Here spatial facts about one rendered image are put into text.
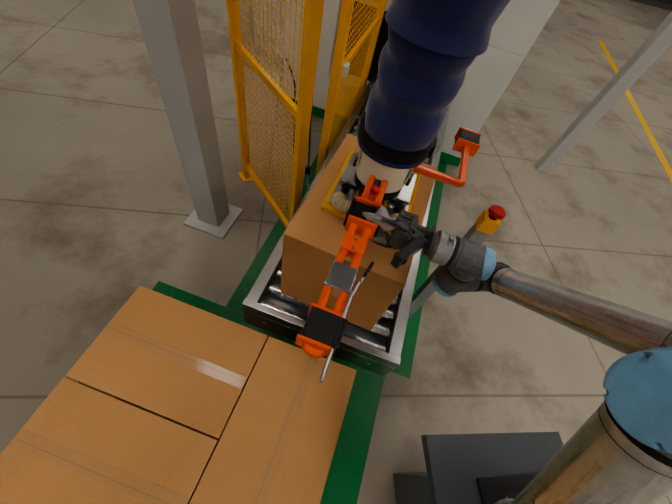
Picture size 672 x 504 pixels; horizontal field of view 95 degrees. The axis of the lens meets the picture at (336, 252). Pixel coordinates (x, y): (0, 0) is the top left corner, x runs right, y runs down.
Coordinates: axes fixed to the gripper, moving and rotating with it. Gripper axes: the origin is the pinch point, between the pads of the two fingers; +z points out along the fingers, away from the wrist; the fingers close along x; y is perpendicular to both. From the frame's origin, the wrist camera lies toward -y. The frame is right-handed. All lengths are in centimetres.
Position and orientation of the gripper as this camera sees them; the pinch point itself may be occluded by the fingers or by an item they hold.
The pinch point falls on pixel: (362, 224)
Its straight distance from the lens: 85.3
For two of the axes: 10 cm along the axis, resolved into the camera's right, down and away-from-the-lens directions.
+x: 1.7, -5.5, -8.1
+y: 3.1, -7.5, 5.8
